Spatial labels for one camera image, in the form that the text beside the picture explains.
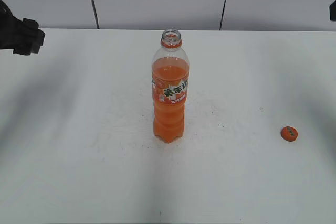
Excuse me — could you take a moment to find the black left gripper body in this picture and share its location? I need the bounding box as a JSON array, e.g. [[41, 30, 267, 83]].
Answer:
[[1, 0, 45, 56]]

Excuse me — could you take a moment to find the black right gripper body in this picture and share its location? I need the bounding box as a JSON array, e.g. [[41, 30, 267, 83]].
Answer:
[[329, 1, 336, 21]]

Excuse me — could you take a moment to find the orange bottle cap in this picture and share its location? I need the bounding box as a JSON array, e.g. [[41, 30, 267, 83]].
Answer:
[[280, 126, 298, 142]]

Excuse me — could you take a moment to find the orange soda plastic bottle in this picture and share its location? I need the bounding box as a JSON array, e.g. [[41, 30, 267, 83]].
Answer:
[[151, 29, 190, 143]]

